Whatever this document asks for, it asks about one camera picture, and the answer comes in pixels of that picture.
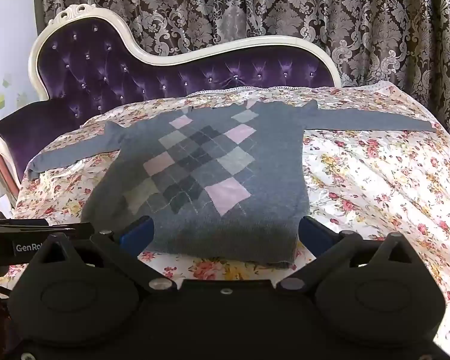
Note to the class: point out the brown damask curtain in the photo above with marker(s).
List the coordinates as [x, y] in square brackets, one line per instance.
[285, 3]

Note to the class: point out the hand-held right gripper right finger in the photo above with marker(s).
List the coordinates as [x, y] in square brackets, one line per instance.
[317, 234]

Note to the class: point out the purple tufted sofa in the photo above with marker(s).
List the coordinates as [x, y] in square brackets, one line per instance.
[97, 71]

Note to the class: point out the floral bed sheet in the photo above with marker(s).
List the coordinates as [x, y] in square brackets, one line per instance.
[360, 180]

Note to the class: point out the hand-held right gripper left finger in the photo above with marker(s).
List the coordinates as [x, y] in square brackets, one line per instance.
[137, 234]

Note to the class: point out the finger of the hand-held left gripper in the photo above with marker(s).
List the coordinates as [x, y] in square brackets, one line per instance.
[22, 225]

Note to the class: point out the grey argyle sweater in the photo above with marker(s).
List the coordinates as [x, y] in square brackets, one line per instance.
[210, 165]

